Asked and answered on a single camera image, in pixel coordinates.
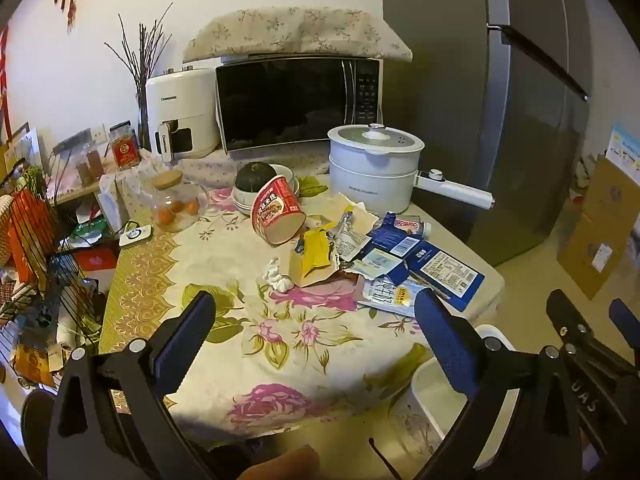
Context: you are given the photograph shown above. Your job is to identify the white plastic packet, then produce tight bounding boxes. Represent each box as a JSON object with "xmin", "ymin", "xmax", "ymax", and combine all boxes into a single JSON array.
[{"xmin": 357, "ymin": 277, "xmax": 427, "ymax": 317}]

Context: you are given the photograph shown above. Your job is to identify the purple dotted cloth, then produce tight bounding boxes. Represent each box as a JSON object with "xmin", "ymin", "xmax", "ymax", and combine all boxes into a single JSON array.
[{"xmin": 177, "ymin": 142, "xmax": 341, "ymax": 188}]

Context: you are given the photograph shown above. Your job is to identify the flattened blue carton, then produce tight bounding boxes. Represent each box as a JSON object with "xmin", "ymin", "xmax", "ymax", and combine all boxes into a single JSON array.
[{"xmin": 345, "ymin": 212, "xmax": 486, "ymax": 313}]

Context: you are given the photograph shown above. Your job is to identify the black microwave oven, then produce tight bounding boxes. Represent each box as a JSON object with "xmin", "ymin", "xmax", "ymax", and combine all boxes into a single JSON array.
[{"xmin": 215, "ymin": 56, "xmax": 385, "ymax": 155}]

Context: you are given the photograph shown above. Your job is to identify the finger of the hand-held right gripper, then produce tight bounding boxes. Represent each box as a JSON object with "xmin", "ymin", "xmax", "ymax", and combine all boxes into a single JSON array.
[
  {"xmin": 545, "ymin": 289, "xmax": 617, "ymax": 376},
  {"xmin": 607, "ymin": 298, "xmax": 640, "ymax": 352}
]

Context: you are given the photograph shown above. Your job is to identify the pale blue wall poster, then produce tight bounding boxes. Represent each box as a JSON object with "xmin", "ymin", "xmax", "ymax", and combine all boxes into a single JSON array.
[{"xmin": 605, "ymin": 122, "xmax": 640, "ymax": 171}]

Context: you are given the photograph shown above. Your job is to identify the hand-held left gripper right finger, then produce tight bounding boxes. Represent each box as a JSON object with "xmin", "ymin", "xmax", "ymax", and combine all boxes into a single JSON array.
[{"xmin": 414, "ymin": 287, "xmax": 592, "ymax": 480}]

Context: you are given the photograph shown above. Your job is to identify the white electric pot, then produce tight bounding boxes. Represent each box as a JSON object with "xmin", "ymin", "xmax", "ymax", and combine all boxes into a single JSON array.
[{"xmin": 327, "ymin": 122, "xmax": 496, "ymax": 216}]

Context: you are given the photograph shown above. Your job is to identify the white air fryer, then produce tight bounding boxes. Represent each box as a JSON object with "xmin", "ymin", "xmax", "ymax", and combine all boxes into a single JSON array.
[{"xmin": 145, "ymin": 65, "xmax": 223, "ymax": 163}]

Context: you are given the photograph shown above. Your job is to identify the white tissue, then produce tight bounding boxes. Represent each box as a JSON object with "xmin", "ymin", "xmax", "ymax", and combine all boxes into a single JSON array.
[{"xmin": 260, "ymin": 257, "xmax": 293, "ymax": 293}]

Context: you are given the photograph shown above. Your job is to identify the glass jar with wooden lid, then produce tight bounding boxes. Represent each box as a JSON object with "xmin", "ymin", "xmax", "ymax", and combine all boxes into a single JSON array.
[{"xmin": 142, "ymin": 167, "xmax": 211, "ymax": 233}]

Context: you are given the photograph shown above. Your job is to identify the white bowl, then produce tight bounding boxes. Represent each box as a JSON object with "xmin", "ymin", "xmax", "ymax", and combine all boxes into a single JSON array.
[{"xmin": 232, "ymin": 164, "xmax": 301, "ymax": 216}]

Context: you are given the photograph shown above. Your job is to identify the white trash bin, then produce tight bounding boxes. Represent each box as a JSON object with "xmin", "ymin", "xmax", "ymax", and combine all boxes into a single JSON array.
[{"xmin": 410, "ymin": 325, "xmax": 521, "ymax": 456}]

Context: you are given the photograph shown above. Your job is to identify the white tube with red label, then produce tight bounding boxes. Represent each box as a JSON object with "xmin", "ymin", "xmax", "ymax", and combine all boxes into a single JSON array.
[{"xmin": 395, "ymin": 214, "xmax": 432, "ymax": 238}]

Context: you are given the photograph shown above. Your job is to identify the clear plastic wrapper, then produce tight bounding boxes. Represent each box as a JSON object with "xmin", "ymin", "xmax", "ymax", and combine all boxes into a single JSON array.
[{"xmin": 332, "ymin": 212, "xmax": 372, "ymax": 262}]

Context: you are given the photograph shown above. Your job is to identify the dried branches in vase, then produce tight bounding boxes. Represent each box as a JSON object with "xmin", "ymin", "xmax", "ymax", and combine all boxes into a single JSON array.
[{"xmin": 104, "ymin": 10, "xmax": 173, "ymax": 152}]

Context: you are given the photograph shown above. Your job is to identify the red instant noodle cup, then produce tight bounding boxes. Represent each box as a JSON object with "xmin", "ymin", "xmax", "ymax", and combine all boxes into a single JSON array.
[{"xmin": 250, "ymin": 176, "xmax": 307, "ymax": 246}]

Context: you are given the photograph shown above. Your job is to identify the grey refrigerator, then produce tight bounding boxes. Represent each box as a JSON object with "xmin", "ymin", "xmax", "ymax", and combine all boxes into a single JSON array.
[{"xmin": 380, "ymin": 0, "xmax": 593, "ymax": 268}]

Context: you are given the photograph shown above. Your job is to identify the glass jar of brown powder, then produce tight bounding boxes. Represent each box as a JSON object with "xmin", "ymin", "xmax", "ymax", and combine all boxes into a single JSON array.
[{"xmin": 75, "ymin": 132, "xmax": 108, "ymax": 186}]

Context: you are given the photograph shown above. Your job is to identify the orange packet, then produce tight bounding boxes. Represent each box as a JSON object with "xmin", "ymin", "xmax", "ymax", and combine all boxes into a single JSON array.
[{"xmin": 9, "ymin": 189, "xmax": 58, "ymax": 283}]

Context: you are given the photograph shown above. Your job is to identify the floral cloth cover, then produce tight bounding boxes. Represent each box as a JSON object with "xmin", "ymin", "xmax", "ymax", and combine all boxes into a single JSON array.
[{"xmin": 182, "ymin": 6, "xmax": 413, "ymax": 65}]

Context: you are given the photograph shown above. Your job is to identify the black wire rack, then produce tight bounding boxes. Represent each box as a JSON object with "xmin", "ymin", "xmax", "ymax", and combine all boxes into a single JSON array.
[{"xmin": 0, "ymin": 160, "xmax": 107, "ymax": 391}]

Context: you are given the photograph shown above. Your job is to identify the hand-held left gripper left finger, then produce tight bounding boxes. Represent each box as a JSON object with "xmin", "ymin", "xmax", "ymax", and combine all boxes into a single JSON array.
[{"xmin": 47, "ymin": 290, "xmax": 217, "ymax": 480}]

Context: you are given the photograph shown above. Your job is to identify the green squash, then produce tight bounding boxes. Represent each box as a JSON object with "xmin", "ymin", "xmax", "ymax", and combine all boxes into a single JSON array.
[{"xmin": 235, "ymin": 161, "xmax": 279, "ymax": 192}]

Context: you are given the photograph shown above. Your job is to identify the brown cardboard box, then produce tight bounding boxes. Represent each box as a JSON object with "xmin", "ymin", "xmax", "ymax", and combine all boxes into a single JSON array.
[{"xmin": 557, "ymin": 155, "xmax": 640, "ymax": 301}]

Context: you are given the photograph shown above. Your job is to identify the red label glass jar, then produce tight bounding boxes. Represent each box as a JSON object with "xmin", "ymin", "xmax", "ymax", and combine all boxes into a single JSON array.
[{"xmin": 107, "ymin": 121, "xmax": 140, "ymax": 171}]

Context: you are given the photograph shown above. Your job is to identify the small white device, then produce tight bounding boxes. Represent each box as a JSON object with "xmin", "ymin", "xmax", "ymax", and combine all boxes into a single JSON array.
[{"xmin": 118, "ymin": 222, "xmax": 153, "ymax": 248}]

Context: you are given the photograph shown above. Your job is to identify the red box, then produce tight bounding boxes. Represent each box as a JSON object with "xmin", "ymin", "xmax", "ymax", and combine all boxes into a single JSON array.
[{"xmin": 75, "ymin": 247, "xmax": 119, "ymax": 272}]

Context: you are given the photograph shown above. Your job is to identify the yellow packet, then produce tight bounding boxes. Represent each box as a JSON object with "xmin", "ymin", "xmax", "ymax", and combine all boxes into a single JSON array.
[{"xmin": 300, "ymin": 227, "xmax": 333, "ymax": 272}]

